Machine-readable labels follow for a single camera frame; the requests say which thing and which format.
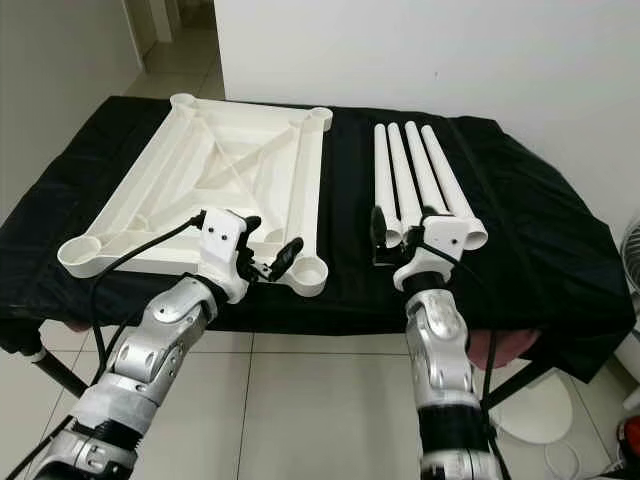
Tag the white plastic children table top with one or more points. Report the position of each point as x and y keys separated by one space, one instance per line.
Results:
x=155 y=175

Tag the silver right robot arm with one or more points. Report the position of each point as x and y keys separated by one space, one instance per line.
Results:
x=440 y=350

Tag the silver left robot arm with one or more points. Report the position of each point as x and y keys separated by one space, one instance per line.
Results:
x=160 y=335

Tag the black tablecloth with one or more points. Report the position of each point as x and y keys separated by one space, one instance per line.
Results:
x=530 y=270

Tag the pink plastic object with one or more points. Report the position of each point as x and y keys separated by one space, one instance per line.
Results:
x=515 y=350

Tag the black metal table leg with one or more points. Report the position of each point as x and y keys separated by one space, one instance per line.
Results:
x=55 y=372
x=535 y=385

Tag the grey fan grille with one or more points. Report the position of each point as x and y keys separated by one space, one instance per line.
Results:
x=632 y=260

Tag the white round fan base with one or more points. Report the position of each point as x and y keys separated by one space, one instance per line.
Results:
x=540 y=410

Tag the red object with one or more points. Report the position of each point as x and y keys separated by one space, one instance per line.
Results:
x=632 y=432

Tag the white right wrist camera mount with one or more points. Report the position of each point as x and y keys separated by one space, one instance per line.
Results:
x=442 y=238

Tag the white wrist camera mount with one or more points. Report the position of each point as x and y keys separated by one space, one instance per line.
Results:
x=442 y=238
x=222 y=240

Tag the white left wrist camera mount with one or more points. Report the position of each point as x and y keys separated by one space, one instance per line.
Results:
x=222 y=240

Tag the white door frame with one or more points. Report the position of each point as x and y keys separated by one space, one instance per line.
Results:
x=160 y=18

